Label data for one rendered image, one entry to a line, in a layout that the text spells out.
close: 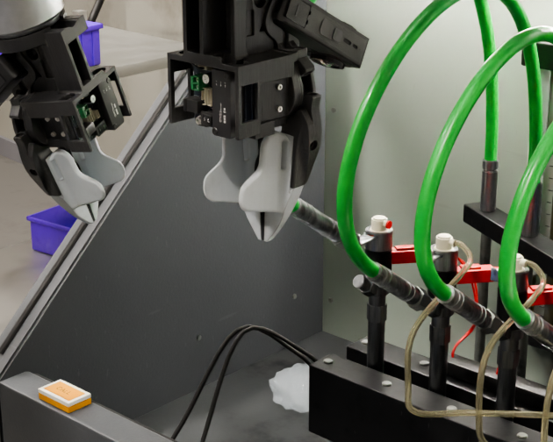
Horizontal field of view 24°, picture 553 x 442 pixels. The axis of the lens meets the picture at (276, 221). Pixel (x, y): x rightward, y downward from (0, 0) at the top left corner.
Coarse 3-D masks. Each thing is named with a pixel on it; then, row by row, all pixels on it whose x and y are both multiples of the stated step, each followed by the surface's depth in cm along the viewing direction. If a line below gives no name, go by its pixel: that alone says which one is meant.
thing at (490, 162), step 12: (312, 0) 113; (480, 0) 133; (480, 12) 134; (480, 24) 135; (492, 36) 136; (492, 48) 137; (492, 84) 139; (492, 96) 139; (492, 108) 140; (492, 120) 140; (492, 132) 141; (492, 144) 141; (492, 156) 142; (492, 168) 142
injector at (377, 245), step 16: (384, 240) 129; (368, 256) 130; (384, 256) 129; (368, 288) 129; (368, 304) 132; (384, 304) 132; (368, 320) 133; (384, 320) 133; (368, 336) 133; (368, 352) 134
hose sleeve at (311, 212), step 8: (304, 208) 119; (312, 208) 120; (296, 216) 119; (304, 216) 119; (312, 216) 120; (320, 216) 121; (312, 224) 121; (320, 224) 121; (328, 224) 122; (336, 224) 124; (320, 232) 123; (328, 232) 123; (336, 232) 123; (336, 240) 124
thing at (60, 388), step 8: (56, 384) 134; (64, 384) 134; (56, 392) 132; (64, 392) 132; (72, 392) 132; (80, 392) 132; (48, 400) 132; (88, 400) 132; (64, 408) 131; (72, 408) 130; (80, 408) 131
